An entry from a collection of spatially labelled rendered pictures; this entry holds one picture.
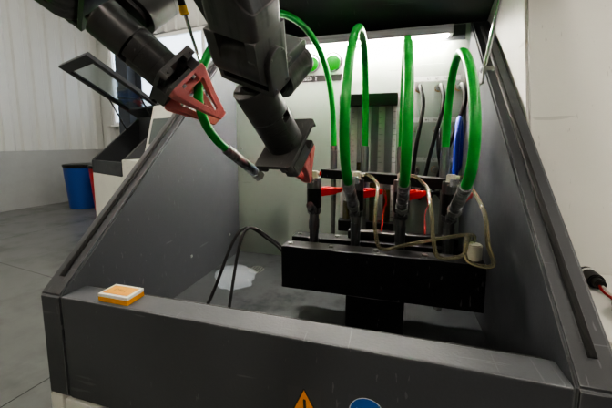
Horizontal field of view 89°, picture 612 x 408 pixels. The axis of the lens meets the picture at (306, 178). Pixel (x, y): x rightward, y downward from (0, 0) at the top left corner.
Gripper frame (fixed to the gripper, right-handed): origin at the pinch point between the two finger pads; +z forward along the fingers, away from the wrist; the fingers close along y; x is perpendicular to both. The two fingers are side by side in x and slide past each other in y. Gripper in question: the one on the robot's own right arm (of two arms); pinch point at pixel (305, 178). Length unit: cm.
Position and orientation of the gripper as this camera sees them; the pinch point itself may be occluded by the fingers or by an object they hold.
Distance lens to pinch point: 54.3
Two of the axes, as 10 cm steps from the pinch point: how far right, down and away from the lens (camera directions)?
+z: 3.6, 6.2, 6.9
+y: 3.5, -7.8, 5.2
